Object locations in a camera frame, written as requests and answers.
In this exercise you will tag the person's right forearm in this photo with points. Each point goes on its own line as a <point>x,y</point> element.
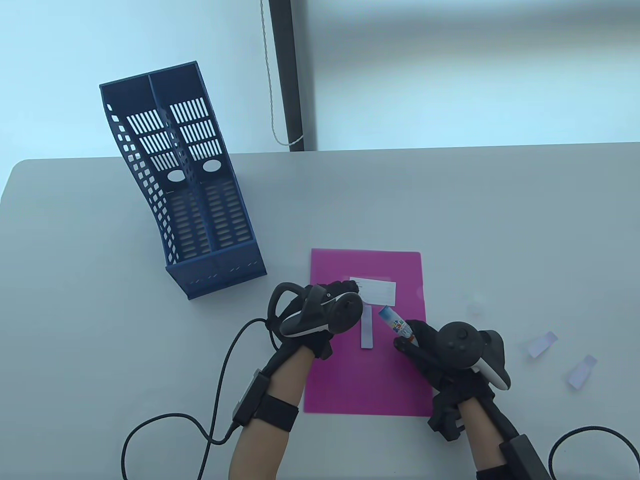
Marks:
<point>475,425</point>

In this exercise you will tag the blue plastic file rack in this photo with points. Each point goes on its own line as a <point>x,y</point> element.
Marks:
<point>220,272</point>

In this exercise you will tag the person's left hand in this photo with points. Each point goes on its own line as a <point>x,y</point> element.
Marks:
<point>320,347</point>

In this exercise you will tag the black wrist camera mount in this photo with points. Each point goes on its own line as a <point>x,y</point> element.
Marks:
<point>447,420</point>

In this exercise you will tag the black and white controller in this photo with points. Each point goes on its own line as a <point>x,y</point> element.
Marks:
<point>457,345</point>
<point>345,312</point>

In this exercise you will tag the translucent glue stick cap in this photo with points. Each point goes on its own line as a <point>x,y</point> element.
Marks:
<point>476,305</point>

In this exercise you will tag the person's left forearm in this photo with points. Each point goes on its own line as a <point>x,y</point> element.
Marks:
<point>257,450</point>

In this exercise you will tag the person's right hand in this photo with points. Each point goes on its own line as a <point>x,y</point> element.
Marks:
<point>425,357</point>

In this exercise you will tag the white label card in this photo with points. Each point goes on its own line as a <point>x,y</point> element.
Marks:
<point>380,292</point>

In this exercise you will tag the black wrist sensor box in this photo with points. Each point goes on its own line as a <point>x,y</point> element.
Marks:
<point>250,400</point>
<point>522,455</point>

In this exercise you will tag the white glue stick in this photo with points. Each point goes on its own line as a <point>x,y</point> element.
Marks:
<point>395,322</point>

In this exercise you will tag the pink L-shaped folder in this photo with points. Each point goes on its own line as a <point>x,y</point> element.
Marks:
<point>330,380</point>

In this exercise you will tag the black window frame post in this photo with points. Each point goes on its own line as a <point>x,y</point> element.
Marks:
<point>287,75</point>

